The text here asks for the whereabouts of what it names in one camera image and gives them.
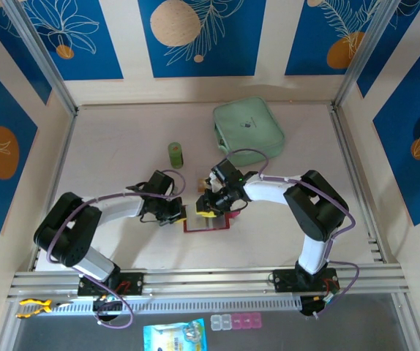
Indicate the red card holder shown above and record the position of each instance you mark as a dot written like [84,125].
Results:
[210,223]

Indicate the gold credit card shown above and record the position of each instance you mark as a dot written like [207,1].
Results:
[202,185]

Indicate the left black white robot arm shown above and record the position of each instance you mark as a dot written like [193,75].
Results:
[67,234]

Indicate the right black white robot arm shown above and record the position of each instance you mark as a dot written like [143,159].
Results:
[316,212]

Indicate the green cylindrical container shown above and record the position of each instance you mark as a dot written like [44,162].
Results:
[176,157]

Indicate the mint green zip pouch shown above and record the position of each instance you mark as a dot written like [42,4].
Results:
[248,124]

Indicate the clear pill box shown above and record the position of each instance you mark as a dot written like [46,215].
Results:
[221,322]

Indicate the pink pill box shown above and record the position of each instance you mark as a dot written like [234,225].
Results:
[246,321]

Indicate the blue printed packet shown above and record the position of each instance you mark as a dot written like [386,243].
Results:
[175,336]

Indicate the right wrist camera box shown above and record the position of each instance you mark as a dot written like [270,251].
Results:
[226,172]

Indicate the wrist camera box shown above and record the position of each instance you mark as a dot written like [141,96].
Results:
[161,183]
[226,172]

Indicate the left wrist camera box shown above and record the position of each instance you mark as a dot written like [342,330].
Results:
[161,183]

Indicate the aluminium mounting rail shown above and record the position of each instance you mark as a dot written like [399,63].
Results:
[210,278]

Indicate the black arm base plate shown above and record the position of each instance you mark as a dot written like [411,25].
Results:
[135,283]
[283,281]

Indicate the aluminium side rail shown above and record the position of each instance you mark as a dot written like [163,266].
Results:
[63,153]
[347,153]

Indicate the aluminium frame post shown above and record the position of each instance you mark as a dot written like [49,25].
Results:
[364,55]
[42,55]

